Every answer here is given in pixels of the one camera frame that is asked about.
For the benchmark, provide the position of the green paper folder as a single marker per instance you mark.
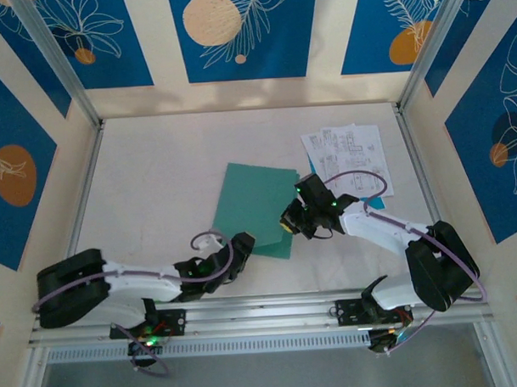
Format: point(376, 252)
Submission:
point(250, 202)

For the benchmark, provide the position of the white technical drawing paper sheet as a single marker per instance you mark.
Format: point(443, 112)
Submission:
point(328, 139)
point(310, 147)
point(363, 156)

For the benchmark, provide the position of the black left controller module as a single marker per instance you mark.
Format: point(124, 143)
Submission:
point(141, 350)

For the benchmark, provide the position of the black controller module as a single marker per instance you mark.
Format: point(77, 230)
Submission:
point(141, 350)
point(382, 342)

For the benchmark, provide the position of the black right controller module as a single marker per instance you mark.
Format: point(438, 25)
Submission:
point(382, 342)

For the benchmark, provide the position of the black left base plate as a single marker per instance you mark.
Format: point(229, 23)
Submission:
point(178, 321)

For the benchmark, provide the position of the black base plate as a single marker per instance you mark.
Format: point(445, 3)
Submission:
point(347, 313)
point(178, 321)

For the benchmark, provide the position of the aluminium cross rail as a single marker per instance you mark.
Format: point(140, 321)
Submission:
point(263, 316)

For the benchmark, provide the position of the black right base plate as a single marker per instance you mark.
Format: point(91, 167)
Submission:
point(347, 313)

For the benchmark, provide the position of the aluminium table side rail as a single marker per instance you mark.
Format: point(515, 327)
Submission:
point(416, 162)
point(86, 187)

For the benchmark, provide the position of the aluminium frame leg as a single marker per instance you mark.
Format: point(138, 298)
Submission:
point(31, 375)
point(495, 355)

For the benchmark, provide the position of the aluminium corner post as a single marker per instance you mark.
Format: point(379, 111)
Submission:
point(432, 47)
point(64, 68)

